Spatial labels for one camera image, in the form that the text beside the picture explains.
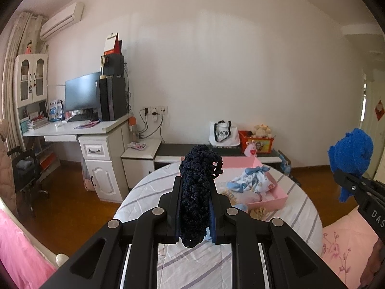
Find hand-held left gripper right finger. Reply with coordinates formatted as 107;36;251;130
208;186;347;289

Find navy knitted scrunchie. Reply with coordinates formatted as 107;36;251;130
179;144;225;247

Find stack of books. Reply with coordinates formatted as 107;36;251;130
21;117;49;131

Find beige quilted coat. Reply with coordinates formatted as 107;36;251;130
0;119;15;208

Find printed cloth with blue bow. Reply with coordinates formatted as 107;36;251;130
226;165;275;193

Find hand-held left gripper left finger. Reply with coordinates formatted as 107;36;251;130
39;176;183;289

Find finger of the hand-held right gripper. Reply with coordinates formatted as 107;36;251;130
333;169;376;208

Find black computer monitor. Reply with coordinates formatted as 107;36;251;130
65;72;101;118

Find wall power outlets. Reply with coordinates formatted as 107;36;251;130
141;106;167;115

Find cream bed frame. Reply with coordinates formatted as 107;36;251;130
0;199;70;268

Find low black and white cabinet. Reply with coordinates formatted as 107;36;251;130
121;138;283;187

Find red storage box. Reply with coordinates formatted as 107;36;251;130
238;130;276;154

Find black box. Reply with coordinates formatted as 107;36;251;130
104;54;125;77

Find pink floral blanket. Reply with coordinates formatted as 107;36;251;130
322;208;382;289

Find round striped-cloth table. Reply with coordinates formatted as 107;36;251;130
113;157;324;289

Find white air conditioner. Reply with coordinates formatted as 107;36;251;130
40;2;84;39

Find black keyboard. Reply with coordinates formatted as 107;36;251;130
67;115;100;123

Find plain pink blanket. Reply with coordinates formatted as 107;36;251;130
0;209;58;289

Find white tote bag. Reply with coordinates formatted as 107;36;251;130
210;120;240;148

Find black office chair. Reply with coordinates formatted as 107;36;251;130
7;147;50;217

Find white glass-door cabinet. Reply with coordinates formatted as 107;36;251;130
13;53;49;107

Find beige braided hair tie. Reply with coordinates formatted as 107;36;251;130
250;208;270;220

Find white desk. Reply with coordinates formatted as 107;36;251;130
22;117;130;202

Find blue and white package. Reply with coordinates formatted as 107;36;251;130
48;99;64;121

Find blue fluffy scrunchie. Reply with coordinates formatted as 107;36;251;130
328;128;374;204

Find pink box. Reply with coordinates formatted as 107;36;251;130
180;156;289;211

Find red and white cardboard box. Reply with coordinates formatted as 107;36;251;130
104;33;123;56

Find beige plush toy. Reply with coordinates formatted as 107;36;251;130
251;123;273;139

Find black computer tower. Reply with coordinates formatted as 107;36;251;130
96;77;126;121

